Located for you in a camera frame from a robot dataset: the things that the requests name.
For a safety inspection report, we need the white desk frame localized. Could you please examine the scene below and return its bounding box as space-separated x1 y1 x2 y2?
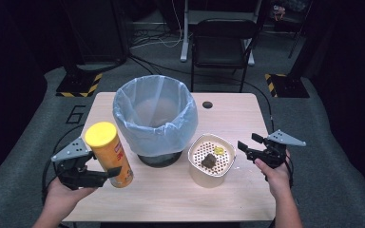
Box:
180 0 262 67

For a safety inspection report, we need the person's left hand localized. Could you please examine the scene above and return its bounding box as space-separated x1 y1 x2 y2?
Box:
46 178 98 219

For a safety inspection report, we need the trash bin with blue liner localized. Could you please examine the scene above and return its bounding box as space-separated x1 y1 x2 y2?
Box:
112 74 200 159

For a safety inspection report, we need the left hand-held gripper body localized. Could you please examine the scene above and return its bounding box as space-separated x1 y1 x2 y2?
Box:
50 136 108 191

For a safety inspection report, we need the beige container with perforated strainer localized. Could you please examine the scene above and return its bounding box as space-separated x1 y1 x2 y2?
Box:
187 133 238 189

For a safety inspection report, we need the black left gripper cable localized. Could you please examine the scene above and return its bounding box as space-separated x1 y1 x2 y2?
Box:
41 123 86 203

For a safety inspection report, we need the person's right hand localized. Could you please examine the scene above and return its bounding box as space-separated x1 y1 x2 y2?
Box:
254 150 294 200

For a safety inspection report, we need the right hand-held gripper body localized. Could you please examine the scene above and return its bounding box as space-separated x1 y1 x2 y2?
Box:
248 129 307 169

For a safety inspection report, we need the orange chip can yellow lid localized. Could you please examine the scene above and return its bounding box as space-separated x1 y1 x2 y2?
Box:
84 121 134 189

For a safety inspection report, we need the brown wet food scrap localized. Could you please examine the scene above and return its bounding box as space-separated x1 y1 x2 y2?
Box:
201 153 218 169

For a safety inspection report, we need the black folding chair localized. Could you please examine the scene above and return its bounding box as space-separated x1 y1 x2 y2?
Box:
189 18 259 93

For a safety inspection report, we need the black base with hazard stripes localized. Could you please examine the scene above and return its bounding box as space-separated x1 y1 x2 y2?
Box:
264 73 311 99
55 72 104 98

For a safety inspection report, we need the black tripod stand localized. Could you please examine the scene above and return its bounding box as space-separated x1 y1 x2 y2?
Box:
287 0 315 60

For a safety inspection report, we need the white floor cable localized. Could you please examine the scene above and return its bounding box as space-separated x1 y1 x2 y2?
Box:
129 0 184 50

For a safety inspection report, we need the black trash bin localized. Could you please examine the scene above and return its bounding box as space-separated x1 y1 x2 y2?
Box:
138 150 183 168

